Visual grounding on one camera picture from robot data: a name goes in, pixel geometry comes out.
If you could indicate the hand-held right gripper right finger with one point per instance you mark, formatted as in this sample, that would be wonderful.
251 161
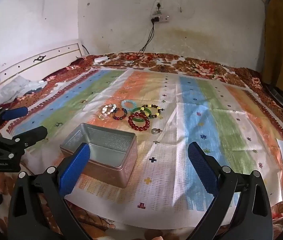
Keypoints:
202 172

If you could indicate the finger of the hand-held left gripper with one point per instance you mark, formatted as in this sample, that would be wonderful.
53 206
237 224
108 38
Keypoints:
34 133
16 112

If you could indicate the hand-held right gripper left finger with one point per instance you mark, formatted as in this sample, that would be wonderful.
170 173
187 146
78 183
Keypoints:
74 172

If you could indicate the silver metal tin box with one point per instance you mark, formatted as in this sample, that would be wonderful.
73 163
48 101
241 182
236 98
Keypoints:
111 140

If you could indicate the grey crumpled cloth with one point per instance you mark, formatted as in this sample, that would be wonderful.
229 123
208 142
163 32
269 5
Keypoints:
19 86

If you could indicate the brown hanging jacket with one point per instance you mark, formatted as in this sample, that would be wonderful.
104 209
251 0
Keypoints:
279 42

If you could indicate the green jade bangle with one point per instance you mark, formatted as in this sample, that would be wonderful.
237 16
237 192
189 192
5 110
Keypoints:
136 109

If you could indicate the wall socket with plug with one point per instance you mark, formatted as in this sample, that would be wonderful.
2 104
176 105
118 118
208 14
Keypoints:
158 6

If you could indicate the white bed headboard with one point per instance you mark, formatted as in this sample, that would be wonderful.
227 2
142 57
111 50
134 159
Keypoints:
44 62

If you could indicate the white adapter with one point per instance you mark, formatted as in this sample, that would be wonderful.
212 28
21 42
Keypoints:
101 59

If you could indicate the striped colourful mat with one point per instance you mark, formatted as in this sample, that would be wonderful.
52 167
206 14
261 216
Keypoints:
206 120

